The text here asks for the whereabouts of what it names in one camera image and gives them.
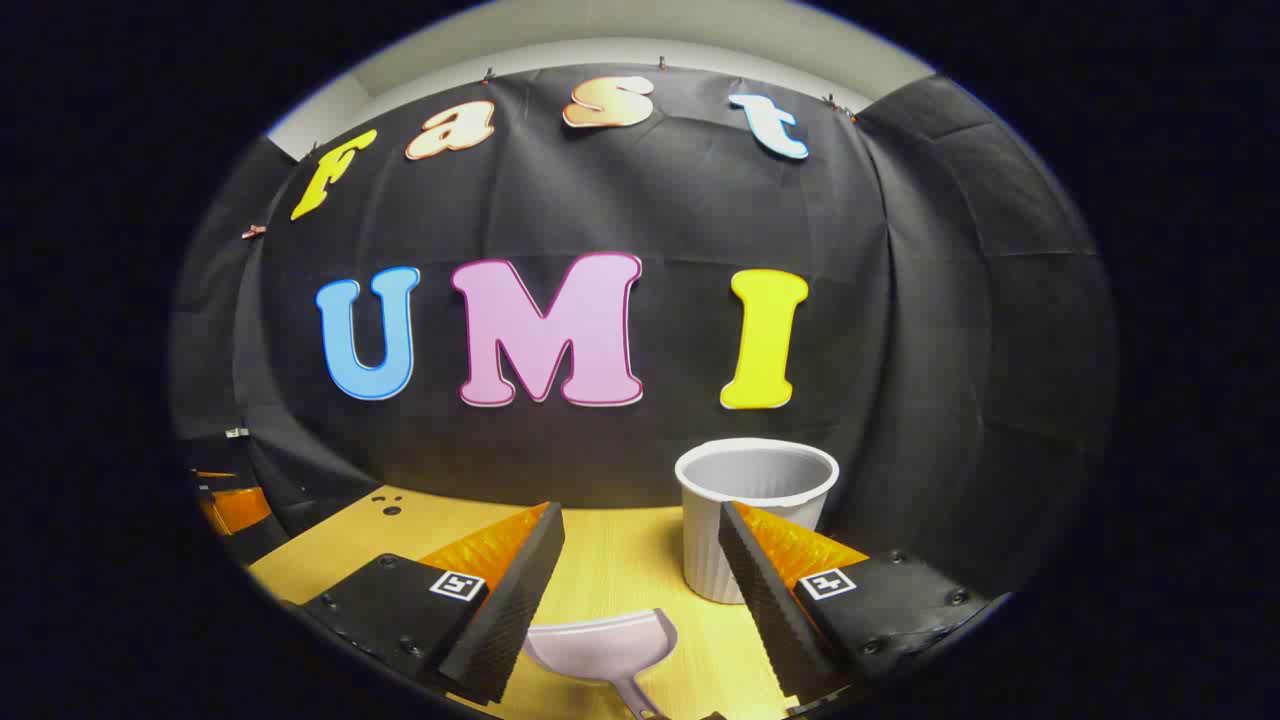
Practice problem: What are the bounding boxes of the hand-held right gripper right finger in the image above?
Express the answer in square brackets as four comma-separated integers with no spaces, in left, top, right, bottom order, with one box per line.
[717,500,993,707]

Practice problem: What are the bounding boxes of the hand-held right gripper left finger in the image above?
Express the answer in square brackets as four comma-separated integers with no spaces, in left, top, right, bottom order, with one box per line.
[298,501,567,706]

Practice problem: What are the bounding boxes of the lilac plastic dustpan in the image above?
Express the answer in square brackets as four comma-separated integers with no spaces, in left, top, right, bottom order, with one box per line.
[522,608,679,720]

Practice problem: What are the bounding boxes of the white ribbed garbage bin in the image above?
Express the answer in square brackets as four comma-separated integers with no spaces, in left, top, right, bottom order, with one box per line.
[675,437,841,606]

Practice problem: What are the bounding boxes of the light wooden desktop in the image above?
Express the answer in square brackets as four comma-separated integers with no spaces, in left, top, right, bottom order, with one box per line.
[248,486,871,720]

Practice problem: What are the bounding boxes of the black backdrop cloth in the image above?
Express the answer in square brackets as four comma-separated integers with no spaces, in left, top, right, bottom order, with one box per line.
[168,64,1118,603]

